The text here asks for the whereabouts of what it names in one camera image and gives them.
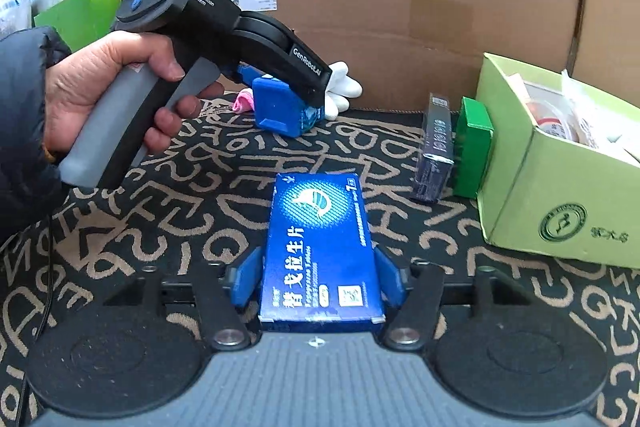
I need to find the blue medicine bottle box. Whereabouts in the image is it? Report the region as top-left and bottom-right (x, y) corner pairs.
(252, 76), (324, 138)

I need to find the blue tablet box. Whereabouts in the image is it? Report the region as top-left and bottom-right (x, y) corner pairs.
(258, 173), (385, 333)

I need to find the dark jacket sleeve forearm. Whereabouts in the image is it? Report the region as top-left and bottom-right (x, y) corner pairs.
(0, 27), (70, 239)

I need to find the person's left hand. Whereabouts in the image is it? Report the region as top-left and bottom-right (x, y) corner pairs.
(43, 31), (224, 156)

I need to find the white glove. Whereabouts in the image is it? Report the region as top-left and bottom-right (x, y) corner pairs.
(324, 62), (362, 120)

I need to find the green carton far left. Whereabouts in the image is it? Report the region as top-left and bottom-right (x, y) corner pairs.
(35, 0), (122, 52)

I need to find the dark blue slim box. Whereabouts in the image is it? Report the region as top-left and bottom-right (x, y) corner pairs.
(412, 93), (454, 202)

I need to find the small green box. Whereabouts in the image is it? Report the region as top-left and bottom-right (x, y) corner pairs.
(454, 96), (494, 199)

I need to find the light green open box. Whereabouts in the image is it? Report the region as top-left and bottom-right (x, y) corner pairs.
(475, 53), (639, 268)

